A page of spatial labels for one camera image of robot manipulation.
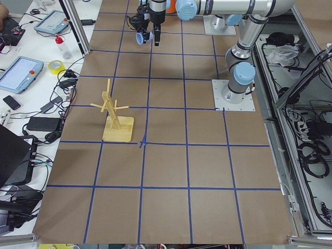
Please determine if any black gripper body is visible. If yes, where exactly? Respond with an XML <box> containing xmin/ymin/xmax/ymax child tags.
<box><xmin>149</xmin><ymin>0</ymin><xmax>166</xmax><ymax>25</ymax></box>

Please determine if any light blue cup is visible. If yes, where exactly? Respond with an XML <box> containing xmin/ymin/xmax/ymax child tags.
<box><xmin>136</xmin><ymin>32</ymin><xmax>148</xmax><ymax>45</ymax></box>

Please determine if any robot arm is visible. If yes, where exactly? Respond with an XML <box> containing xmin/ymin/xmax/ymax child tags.
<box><xmin>175</xmin><ymin>0</ymin><xmax>295</xmax><ymax>50</ymax></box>
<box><xmin>222</xmin><ymin>14</ymin><xmax>268</xmax><ymax>104</ymax></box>

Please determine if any wooden cup rack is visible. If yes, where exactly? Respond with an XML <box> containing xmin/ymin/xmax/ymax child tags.
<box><xmin>90</xmin><ymin>79</ymin><xmax>134</xmax><ymax>142</ymax></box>

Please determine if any red capped squeeze bottle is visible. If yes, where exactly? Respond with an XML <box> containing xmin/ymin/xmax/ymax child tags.
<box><xmin>55</xmin><ymin>35</ymin><xmax>72</xmax><ymax>60</ymax></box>

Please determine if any far teach pendant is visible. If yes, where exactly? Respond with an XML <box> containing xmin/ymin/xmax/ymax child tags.
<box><xmin>34</xmin><ymin>10</ymin><xmax>69</xmax><ymax>35</ymax></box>

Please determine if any teach pendant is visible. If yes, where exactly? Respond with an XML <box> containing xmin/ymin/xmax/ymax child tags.
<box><xmin>1</xmin><ymin>56</ymin><xmax>44</xmax><ymax>93</ymax></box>
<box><xmin>34</xmin><ymin>10</ymin><xmax>69</xmax><ymax>35</ymax></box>

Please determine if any yellow tape roll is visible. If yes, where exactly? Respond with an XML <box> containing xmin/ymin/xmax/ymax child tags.
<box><xmin>48</xmin><ymin>60</ymin><xmax>65</xmax><ymax>75</ymax></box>

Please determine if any black power adapter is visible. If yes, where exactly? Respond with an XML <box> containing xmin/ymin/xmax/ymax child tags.
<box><xmin>40</xmin><ymin>96</ymin><xmax>63</xmax><ymax>114</ymax></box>

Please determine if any near teach pendant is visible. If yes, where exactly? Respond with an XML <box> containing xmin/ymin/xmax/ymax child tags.
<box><xmin>1</xmin><ymin>56</ymin><xmax>44</xmax><ymax>93</ymax></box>

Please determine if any black power brick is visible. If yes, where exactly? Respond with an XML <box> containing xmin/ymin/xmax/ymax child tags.
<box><xmin>26</xmin><ymin>117</ymin><xmax>61</xmax><ymax>132</ymax></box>

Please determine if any black smartphone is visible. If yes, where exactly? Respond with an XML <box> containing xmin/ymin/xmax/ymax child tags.
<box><xmin>3</xmin><ymin>95</ymin><xmax>21</xmax><ymax>110</ymax></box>

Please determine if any black laptop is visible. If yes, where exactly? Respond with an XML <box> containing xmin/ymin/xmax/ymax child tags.
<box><xmin>1</xmin><ymin>126</ymin><xmax>37</xmax><ymax>187</ymax></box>

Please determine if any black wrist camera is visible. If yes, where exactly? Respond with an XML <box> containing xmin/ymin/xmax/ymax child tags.
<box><xmin>131</xmin><ymin>5</ymin><xmax>149</xmax><ymax>32</ymax></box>

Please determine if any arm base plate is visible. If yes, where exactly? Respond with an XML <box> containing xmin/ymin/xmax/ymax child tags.
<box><xmin>212</xmin><ymin>79</ymin><xmax>255</xmax><ymax>112</ymax></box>
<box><xmin>203</xmin><ymin>15</ymin><xmax>239</xmax><ymax>36</ymax></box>

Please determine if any aluminium frame post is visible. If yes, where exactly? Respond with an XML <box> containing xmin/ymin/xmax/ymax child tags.
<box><xmin>59</xmin><ymin>0</ymin><xmax>90</xmax><ymax>56</ymax></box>

